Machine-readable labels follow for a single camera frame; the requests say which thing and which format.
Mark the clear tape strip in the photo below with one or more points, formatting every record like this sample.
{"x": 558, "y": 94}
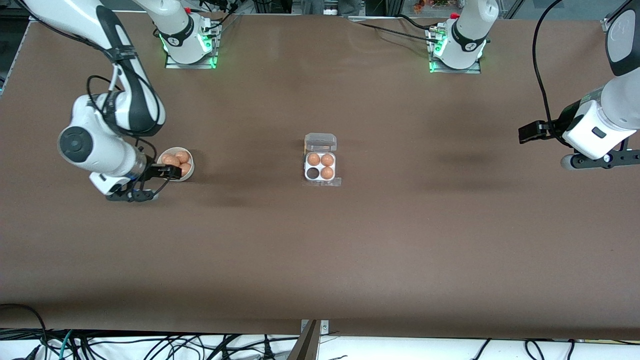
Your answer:
{"x": 336, "y": 183}

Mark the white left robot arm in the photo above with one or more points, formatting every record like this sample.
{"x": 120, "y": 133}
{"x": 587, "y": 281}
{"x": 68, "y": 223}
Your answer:
{"x": 465, "y": 30}

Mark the dark wedge-shaped pole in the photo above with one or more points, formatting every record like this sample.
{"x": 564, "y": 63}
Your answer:
{"x": 306, "y": 347}

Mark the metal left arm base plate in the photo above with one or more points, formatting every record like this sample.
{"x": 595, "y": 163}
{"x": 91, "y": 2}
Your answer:
{"x": 472, "y": 70}

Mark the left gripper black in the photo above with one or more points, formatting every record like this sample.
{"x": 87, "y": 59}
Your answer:
{"x": 549, "y": 127}

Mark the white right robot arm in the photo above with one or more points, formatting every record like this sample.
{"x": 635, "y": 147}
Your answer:
{"x": 135, "y": 100}

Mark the person legs in jeans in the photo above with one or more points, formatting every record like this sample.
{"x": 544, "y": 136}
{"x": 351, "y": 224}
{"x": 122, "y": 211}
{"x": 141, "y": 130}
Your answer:
{"x": 347, "y": 6}

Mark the small metal bracket plate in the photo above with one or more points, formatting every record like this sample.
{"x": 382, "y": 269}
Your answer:
{"x": 324, "y": 327}

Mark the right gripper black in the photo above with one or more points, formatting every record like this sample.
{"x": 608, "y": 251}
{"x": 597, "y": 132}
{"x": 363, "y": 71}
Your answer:
{"x": 153, "y": 173}

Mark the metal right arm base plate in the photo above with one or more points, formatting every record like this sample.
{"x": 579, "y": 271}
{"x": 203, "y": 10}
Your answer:
{"x": 192, "y": 66}

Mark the white round bowl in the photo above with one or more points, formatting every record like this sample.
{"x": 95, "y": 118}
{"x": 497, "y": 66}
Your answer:
{"x": 175, "y": 149}

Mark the clear plastic egg box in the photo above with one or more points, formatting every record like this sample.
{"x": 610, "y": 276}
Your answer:
{"x": 320, "y": 142}

